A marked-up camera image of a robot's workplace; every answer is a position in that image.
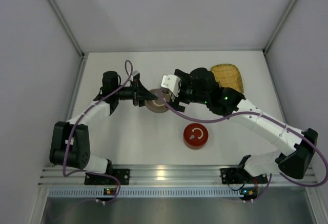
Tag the red-based metal lunch tin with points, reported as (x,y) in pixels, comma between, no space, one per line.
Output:
(196,144)

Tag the right aluminium frame post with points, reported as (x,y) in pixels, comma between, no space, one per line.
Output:
(282,20)

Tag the red round lid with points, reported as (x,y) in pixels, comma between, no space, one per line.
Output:
(195,133)

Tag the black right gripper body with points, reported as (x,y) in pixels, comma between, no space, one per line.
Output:
(180,90)

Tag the grey round lid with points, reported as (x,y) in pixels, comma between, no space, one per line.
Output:
(157,106)

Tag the aluminium frame post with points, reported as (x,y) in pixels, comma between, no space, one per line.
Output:
(282,20)
(64,24)

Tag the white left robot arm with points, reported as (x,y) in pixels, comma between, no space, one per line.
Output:
(70,144)

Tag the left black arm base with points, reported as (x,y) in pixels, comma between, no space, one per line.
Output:
(122,175)

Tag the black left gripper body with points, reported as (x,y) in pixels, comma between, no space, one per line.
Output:
(137,93)

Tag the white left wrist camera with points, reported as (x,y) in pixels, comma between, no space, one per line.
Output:
(136,75)

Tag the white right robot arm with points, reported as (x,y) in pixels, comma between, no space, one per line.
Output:
(294,152)

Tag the slotted grey cable duct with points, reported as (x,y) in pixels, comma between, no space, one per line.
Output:
(138,192)

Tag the aluminium mounting rail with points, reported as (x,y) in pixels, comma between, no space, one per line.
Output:
(144,176)

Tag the woven bamboo tray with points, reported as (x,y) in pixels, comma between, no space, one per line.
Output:
(228,75)

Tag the left aluminium frame post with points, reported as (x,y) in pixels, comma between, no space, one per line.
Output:
(64,24)

